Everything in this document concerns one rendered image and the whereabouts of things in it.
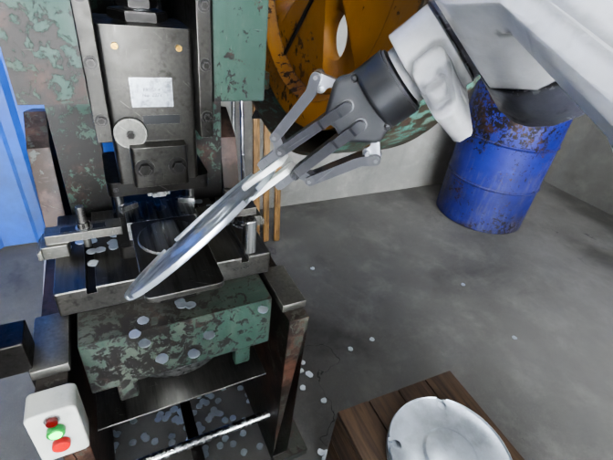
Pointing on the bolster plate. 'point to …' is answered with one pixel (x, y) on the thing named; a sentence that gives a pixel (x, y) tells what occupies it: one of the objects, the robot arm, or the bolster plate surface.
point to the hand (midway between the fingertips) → (268, 176)
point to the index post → (249, 235)
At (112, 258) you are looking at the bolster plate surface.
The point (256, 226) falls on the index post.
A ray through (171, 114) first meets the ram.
